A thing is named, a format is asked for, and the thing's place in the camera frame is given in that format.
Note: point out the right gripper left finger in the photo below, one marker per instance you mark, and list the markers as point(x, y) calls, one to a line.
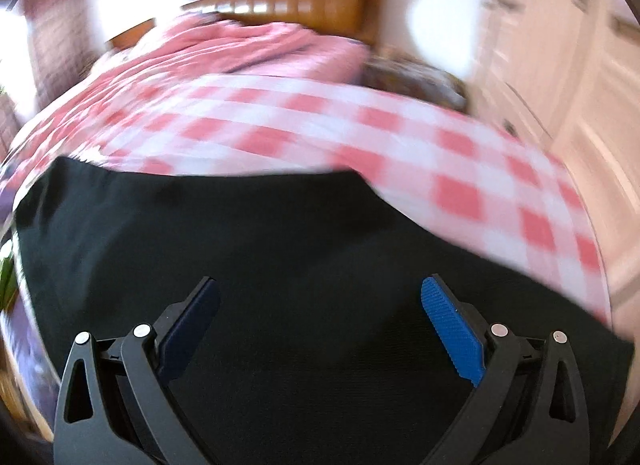
point(114, 404)

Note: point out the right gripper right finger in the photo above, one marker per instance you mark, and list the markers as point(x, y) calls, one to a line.
point(528, 404)

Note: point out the black sweatpants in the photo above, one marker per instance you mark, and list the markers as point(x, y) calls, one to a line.
point(321, 352)

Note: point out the green bag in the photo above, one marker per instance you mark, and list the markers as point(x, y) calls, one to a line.
point(8, 282)

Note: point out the pink checkered bed sheet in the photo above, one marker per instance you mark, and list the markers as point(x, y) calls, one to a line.
point(475, 186)

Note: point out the light wooden wardrobe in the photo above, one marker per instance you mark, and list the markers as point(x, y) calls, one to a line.
point(564, 75)

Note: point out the brown wooden side cabinet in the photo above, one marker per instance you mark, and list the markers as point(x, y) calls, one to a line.
point(131, 36)

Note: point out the pink quilt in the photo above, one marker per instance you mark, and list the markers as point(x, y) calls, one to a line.
point(207, 43)

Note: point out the dark red curtain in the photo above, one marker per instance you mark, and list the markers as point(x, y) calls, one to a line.
point(61, 45)

